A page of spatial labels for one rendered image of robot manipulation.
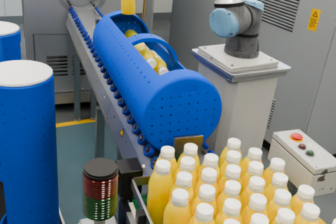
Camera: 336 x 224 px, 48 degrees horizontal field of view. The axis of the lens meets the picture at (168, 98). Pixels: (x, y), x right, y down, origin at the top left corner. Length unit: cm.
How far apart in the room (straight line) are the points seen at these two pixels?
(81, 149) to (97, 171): 235
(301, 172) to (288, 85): 186
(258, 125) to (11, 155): 107
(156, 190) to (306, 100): 200
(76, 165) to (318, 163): 204
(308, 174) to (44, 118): 107
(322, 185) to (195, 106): 44
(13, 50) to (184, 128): 129
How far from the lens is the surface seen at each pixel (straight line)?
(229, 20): 145
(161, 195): 103
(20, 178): 181
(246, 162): 113
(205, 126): 130
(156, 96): 117
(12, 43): 227
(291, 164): 119
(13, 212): 195
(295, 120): 298
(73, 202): 256
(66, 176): 277
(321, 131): 308
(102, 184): 69
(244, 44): 162
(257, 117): 172
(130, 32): 194
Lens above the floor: 167
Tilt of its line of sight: 25 degrees down
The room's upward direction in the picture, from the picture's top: 6 degrees clockwise
